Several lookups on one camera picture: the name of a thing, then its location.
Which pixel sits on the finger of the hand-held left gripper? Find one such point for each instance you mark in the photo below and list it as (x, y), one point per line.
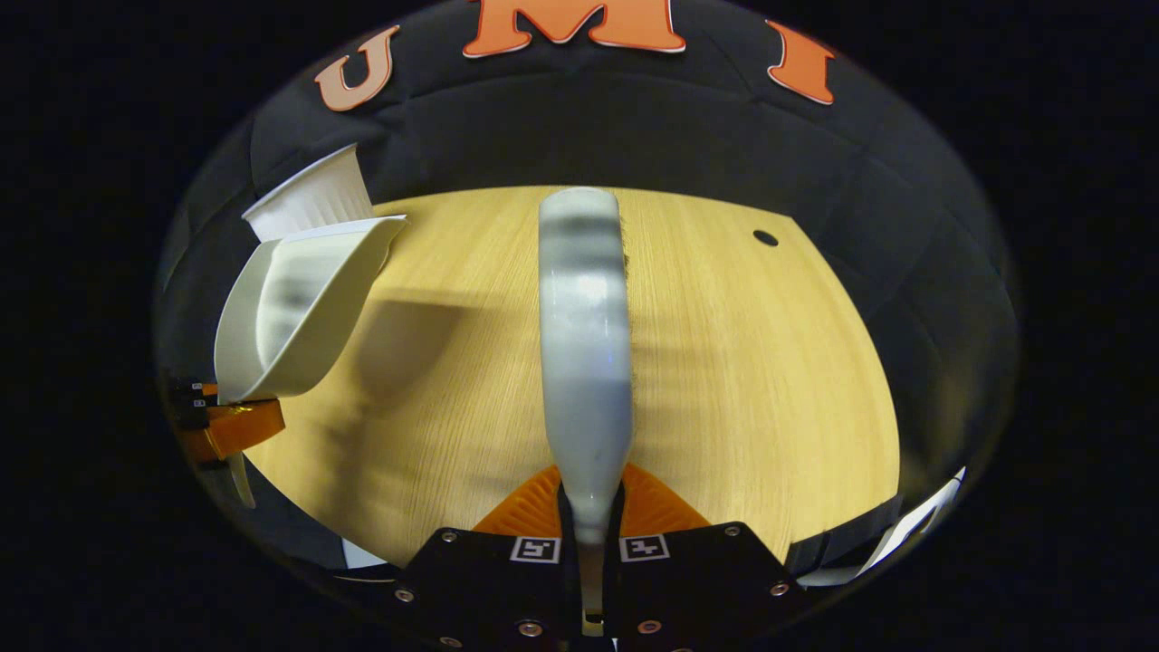
(240, 427)
(190, 403)

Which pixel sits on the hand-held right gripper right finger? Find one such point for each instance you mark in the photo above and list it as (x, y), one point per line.
(706, 589)

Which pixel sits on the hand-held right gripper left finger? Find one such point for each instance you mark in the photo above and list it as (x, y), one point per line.
(489, 589)

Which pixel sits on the grey plastic dustpan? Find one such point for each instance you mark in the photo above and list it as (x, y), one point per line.
(308, 308)

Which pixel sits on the white ribbed garbage bin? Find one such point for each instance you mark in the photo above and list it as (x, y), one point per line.
(317, 195)

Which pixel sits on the small grey broom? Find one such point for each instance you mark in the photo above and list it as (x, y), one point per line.
(587, 344)

